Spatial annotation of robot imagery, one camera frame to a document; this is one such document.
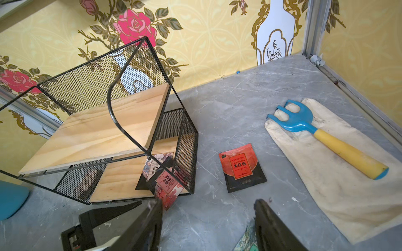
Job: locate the blue yellow hand rake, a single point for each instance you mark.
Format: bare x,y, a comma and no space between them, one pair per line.
302,121

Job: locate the pale illustrated tea bag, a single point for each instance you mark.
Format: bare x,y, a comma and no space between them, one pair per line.
150,168

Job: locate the red floral tea bag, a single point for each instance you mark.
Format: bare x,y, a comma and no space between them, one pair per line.
167,189

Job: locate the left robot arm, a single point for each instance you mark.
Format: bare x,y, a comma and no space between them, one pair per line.
81,237

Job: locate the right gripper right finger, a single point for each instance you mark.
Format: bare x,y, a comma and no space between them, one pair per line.
271,233

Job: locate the green tea bag top shelf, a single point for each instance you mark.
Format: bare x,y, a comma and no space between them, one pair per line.
248,241

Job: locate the beige cloth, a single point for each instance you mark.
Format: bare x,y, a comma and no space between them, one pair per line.
358,206

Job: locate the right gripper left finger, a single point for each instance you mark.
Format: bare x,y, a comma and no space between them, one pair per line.
145,233

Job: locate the black wire two-tier shelf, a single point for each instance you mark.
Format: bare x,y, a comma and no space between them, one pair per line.
86,134

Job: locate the blue cylindrical vase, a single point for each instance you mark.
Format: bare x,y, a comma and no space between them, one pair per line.
12,198

